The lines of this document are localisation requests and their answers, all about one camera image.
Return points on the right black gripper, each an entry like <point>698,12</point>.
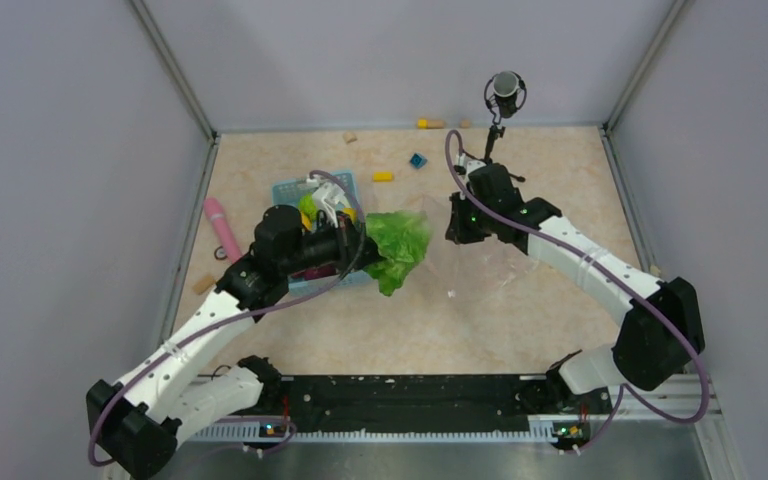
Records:
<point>456,230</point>

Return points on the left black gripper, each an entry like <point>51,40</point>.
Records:
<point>355,250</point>

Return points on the green lettuce toy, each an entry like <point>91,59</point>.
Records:
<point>402,239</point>

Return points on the yellow mango toy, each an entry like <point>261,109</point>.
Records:
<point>351,214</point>

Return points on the clear zip top bag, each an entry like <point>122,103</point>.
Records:
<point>464,272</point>

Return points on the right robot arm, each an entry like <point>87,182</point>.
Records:
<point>646,309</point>

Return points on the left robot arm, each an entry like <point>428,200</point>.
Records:
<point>141,420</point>

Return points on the green lime toy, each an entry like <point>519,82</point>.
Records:
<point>307,207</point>

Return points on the yellow block on table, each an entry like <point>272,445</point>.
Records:
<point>381,177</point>

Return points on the blue square block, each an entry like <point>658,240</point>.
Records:
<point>418,160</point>

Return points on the blue plastic basket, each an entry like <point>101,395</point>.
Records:
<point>289,192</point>

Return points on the yellow wooden cylinder block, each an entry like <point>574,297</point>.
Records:
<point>430,123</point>

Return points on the pink cylinder toy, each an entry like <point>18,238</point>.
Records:
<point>216,216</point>

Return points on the black microphone on tripod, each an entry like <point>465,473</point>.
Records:
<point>505,94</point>

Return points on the wooden block left edge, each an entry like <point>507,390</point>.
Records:
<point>204,284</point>

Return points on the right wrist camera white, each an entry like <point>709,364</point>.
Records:
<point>466,164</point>

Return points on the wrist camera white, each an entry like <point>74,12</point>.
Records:
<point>466,164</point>
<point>329,196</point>

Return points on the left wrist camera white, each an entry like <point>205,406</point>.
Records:
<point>329,196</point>

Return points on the wooden block near wall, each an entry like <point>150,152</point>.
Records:
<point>349,137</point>

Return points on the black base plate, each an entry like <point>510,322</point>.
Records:
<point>434,404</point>

